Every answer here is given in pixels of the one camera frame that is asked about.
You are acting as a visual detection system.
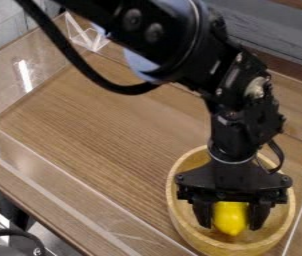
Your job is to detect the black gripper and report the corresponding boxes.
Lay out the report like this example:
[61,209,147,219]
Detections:
[174,141,293,231]

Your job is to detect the yellow lemon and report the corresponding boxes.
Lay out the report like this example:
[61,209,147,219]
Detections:
[212,202,248,236]

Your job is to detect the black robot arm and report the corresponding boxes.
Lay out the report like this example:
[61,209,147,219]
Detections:
[57,0,293,230]

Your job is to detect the brown wooden bowl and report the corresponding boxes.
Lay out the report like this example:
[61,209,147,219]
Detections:
[166,146,297,256]

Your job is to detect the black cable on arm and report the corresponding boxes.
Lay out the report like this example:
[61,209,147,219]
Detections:
[15,0,204,96]

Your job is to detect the clear acrylic tray wall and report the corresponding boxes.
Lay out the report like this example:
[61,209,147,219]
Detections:
[0,11,302,256]

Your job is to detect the black metal bracket with screw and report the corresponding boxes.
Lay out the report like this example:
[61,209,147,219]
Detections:
[24,233,57,256]

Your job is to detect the black cable lower left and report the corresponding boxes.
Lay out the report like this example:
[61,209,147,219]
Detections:
[0,229,48,256]

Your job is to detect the clear acrylic corner bracket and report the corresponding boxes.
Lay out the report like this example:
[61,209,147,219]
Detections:
[64,12,110,53]

